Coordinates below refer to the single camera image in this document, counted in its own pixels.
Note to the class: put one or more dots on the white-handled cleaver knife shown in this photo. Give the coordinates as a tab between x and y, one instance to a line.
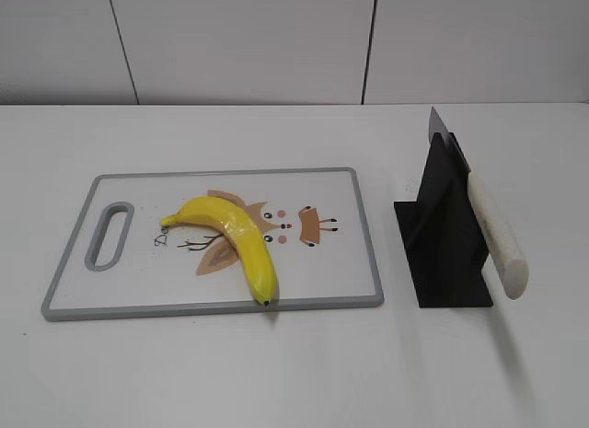
508	258

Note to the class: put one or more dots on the yellow plastic banana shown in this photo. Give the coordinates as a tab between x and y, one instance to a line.
234	223

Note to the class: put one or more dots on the white grey-rimmed cutting board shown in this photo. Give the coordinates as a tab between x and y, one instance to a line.
119	262

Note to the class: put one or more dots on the black knife stand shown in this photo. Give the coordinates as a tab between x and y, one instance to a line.
442	239

